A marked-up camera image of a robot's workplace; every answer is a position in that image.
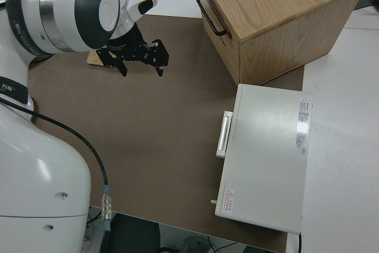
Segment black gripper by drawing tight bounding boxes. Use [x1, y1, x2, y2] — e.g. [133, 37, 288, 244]
[97, 25, 171, 78]

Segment brown table mat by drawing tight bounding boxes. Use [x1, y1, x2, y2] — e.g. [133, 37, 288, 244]
[25, 14, 306, 248]

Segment toaster oven door handle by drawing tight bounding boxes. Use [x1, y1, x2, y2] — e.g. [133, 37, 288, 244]
[216, 110, 234, 159]

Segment black box handle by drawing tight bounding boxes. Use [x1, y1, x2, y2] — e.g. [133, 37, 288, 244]
[195, 0, 233, 39]

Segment white toaster oven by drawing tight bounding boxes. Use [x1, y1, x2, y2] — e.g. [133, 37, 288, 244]
[209, 83, 314, 235]

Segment light wooden box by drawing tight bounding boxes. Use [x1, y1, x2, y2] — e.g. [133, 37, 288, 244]
[192, 0, 367, 87]

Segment black stand base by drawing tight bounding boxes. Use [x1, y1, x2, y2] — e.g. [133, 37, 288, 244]
[99, 213, 162, 253]

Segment black cable with metal connector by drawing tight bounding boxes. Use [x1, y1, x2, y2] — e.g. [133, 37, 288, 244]
[0, 96, 114, 233]

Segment small wooden block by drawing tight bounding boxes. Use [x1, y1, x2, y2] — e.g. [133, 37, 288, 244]
[86, 50, 105, 67]

